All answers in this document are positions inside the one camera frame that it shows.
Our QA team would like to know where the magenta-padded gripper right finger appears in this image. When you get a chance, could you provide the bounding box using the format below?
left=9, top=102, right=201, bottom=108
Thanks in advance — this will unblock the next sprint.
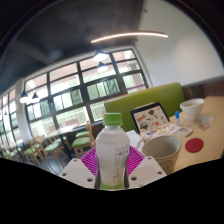
left=124, top=145, right=167, bottom=190

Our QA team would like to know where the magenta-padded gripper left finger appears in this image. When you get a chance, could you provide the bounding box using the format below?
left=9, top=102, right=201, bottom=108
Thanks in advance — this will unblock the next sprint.
left=59, top=146, right=99, bottom=190

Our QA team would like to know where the green-capped clear drink bottle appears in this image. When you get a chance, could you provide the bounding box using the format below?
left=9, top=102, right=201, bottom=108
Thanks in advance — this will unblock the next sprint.
left=94, top=112, right=131, bottom=191

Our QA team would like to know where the beige cup with swirl print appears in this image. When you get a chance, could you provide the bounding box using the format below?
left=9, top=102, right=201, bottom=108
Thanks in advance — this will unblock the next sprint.
left=141, top=135, right=183, bottom=176

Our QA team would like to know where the group of green-seated wooden chairs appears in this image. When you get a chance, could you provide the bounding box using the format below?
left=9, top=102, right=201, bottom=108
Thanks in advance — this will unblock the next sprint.
left=1, top=121, right=97, bottom=166

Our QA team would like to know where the light wooden dining table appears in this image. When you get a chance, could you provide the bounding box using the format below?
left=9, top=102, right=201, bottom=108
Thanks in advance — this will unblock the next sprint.
left=46, top=124, right=83, bottom=158

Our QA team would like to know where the colourful printed leaflet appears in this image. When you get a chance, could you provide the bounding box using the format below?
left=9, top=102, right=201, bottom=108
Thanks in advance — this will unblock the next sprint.
left=143, top=123, right=181, bottom=138

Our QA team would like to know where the sticker-covered black laptop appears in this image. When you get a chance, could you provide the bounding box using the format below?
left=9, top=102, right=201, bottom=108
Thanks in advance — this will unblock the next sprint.
left=129, top=101, right=170, bottom=135

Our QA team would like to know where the flat round red coaster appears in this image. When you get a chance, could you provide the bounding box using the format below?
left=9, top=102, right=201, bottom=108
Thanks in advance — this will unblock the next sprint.
left=184, top=137, right=205, bottom=154

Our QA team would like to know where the small white flat packet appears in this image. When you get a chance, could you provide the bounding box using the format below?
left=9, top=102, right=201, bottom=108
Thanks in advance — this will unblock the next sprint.
left=176, top=125, right=194, bottom=138

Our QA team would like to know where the small blue-capped white tube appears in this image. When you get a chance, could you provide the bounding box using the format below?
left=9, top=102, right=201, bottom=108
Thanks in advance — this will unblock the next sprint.
left=174, top=110, right=181, bottom=126

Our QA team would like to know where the white ceramic bowl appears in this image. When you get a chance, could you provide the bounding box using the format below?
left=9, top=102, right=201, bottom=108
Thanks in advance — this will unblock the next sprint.
left=179, top=97, right=205, bottom=120

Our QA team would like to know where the group of pendant lamps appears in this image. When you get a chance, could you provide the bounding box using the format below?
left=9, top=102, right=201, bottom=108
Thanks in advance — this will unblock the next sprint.
left=19, top=49, right=109, bottom=104

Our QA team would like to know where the long curved ceiling light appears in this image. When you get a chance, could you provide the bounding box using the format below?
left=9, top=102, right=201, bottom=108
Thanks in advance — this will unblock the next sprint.
left=90, top=31, right=169, bottom=44

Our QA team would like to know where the large black-framed window wall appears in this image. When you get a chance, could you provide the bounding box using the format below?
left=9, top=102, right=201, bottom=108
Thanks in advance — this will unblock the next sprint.
left=0, top=49, right=149, bottom=149

